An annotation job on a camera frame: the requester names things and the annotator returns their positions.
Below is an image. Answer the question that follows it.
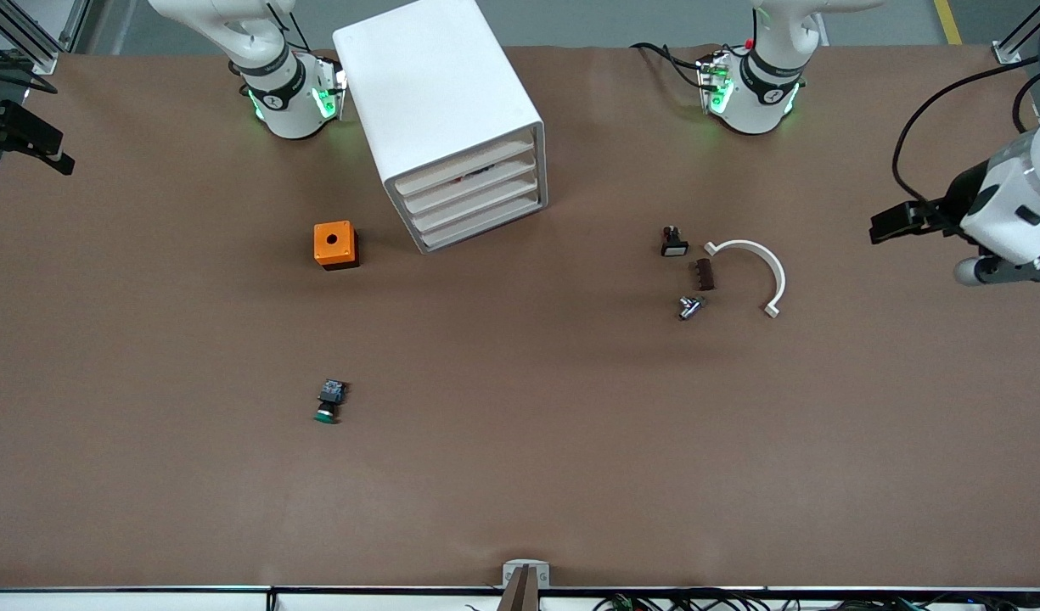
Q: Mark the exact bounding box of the aluminium frame profile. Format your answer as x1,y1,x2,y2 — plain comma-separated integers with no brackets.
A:
992,0,1040,66
0,0,92,76

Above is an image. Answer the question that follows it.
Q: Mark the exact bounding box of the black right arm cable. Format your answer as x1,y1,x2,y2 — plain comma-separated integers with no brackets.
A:
0,68,59,94

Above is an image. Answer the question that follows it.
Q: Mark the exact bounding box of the black left base cable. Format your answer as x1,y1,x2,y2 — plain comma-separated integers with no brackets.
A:
630,41,709,88

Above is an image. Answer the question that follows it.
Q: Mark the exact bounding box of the black cable bundle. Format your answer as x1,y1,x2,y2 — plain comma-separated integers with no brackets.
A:
464,592,1040,611

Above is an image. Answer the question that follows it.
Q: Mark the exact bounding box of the green push button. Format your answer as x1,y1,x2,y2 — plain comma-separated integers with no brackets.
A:
312,379,348,424

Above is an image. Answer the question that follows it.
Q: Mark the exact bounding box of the black right base cable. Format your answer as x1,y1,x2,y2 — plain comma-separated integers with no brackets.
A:
278,4,315,53

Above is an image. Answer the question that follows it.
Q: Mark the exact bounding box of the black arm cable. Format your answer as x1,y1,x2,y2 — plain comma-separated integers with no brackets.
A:
892,58,1040,205
0,68,59,94

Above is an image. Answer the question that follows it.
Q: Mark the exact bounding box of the black base cable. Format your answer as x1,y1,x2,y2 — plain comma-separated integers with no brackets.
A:
278,4,315,53
630,41,709,88

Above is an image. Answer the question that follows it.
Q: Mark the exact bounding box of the white curved plastic bracket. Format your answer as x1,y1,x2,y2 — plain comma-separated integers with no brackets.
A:
704,239,787,319

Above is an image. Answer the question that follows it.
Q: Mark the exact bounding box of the white table edge rail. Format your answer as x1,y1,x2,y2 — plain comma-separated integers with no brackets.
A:
0,584,1040,611

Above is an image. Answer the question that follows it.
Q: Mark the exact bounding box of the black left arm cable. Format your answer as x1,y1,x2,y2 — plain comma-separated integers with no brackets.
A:
892,58,1040,205

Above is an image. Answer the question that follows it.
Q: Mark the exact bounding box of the orange box with hole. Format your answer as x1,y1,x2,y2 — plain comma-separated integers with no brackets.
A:
313,221,360,272

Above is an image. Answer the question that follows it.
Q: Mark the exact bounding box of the brown table cover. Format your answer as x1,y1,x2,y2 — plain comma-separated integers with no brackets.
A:
0,42,1040,592

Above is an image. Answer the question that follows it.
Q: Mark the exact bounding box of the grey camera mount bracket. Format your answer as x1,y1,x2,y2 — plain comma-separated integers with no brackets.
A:
502,558,551,611

